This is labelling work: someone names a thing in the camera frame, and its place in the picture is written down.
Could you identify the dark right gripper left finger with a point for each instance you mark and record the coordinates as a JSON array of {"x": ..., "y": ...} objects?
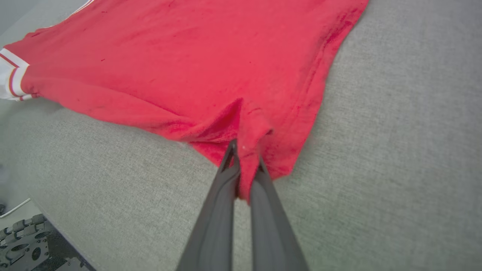
[{"x": 218, "y": 226}]

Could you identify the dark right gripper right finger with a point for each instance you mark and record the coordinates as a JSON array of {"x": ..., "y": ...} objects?
[{"x": 271, "y": 233}]

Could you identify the red garment with white trim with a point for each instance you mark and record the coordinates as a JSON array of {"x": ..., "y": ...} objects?
[{"x": 188, "y": 56}]

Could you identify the grey perforated robot base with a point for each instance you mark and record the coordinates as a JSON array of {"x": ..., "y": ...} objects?
[{"x": 22, "y": 252}]

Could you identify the grey fabric sofa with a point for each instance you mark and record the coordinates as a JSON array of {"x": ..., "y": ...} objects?
[{"x": 376, "y": 150}]

